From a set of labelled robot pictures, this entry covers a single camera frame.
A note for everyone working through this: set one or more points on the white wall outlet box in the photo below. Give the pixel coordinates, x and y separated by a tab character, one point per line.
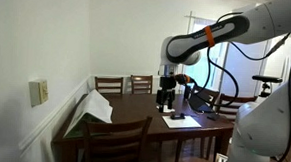
38	92

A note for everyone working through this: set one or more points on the large white paper sheet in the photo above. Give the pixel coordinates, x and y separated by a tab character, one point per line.
186	123

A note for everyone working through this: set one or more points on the black camera on tripod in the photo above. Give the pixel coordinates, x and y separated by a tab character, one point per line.
266	79

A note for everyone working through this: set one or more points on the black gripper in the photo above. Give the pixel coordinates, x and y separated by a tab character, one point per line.
167	83

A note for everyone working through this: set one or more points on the bright window with white frame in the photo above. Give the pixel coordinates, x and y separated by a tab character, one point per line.
216	61

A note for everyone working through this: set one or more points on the black open laptop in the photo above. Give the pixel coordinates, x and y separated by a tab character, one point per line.
199	104

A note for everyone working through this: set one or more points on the small black device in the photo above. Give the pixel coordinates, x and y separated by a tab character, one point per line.
177	116

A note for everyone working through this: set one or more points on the large dark wooden slat chair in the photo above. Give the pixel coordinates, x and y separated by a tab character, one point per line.
119	139

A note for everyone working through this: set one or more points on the black wrist camera orange plug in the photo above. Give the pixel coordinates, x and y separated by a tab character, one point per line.
183	78

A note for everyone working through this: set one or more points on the dark brown wooden table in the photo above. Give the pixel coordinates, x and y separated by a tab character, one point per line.
134	107

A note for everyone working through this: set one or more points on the small flat black item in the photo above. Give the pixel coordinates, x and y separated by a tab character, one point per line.
213	117

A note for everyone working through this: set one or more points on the small white paper sheet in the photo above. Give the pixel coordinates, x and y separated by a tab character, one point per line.
166	109

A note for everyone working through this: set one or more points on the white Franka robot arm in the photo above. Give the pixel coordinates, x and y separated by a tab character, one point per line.
276	124

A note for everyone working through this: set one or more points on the white carrier bag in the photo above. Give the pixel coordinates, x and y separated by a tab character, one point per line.
95	105

